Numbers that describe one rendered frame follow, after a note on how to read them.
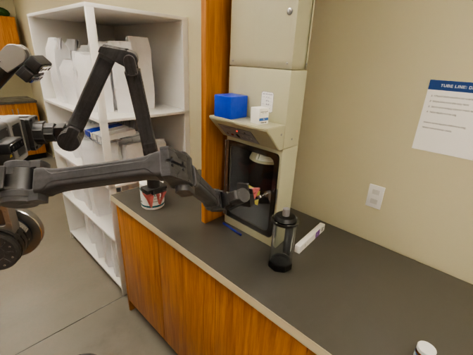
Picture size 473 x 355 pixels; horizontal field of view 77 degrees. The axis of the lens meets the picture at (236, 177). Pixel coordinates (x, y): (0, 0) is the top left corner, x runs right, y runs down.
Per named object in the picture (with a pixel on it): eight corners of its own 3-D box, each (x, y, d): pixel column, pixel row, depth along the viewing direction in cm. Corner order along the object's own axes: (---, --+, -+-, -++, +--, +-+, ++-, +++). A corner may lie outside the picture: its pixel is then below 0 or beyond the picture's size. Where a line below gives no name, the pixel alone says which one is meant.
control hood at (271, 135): (226, 134, 139) (227, 112, 135) (283, 149, 118) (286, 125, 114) (207, 137, 131) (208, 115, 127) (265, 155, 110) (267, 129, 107)
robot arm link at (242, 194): (206, 190, 117) (208, 211, 114) (222, 181, 108) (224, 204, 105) (231, 191, 124) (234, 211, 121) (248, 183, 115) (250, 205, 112)
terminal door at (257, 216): (225, 213, 154) (227, 138, 139) (271, 238, 134) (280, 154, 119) (224, 214, 153) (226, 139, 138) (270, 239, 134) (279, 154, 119)
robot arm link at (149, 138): (121, 52, 111) (119, 55, 102) (137, 51, 112) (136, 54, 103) (146, 156, 132) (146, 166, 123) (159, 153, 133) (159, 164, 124)
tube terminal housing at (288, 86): (255, 206, 173) (265, 66, 144) (302, 228, 153) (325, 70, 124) (224, 220, 156) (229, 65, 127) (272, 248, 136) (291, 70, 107)
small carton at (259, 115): (259, 121, 119) (260, 106, 117) (267, 123, 116) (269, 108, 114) (250, 122, 116) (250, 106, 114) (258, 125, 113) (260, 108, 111)
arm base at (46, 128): (39, 144, 117) (32, 114, 113) (61, 144, 119) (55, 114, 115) (31, 151, 110) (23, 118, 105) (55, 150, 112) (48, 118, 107)
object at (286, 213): (286, 215, 123) (287, 201, 121) (301, 225, 116) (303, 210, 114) (268, 220, 118) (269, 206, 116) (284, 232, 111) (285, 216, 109)
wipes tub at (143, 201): (156, 197, 178) (155, 175, 173) (169, 205, 170) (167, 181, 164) (136, 204, 169) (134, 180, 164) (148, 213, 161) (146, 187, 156)
